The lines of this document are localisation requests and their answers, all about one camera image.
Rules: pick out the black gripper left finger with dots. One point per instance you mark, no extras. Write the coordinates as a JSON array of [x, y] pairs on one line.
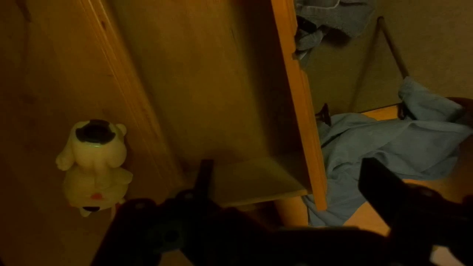
[[204, 177]]

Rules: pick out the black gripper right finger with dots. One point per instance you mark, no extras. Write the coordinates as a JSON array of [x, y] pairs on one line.
[[381, 189]]

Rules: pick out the white plush dog toy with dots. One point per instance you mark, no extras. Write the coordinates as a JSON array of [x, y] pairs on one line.
[[93, 167]]

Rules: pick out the blue-grey cloth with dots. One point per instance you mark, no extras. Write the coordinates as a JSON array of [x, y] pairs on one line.
[[393, 141]]

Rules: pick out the dark thin rod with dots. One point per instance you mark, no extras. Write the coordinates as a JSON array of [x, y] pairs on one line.
[[393, 48]]

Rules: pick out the grey hooded garment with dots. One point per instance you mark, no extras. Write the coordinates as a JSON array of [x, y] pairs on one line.
[[334, 14]]

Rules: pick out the wooden roll-top desk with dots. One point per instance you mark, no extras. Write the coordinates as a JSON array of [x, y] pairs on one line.
[[38, 73]]

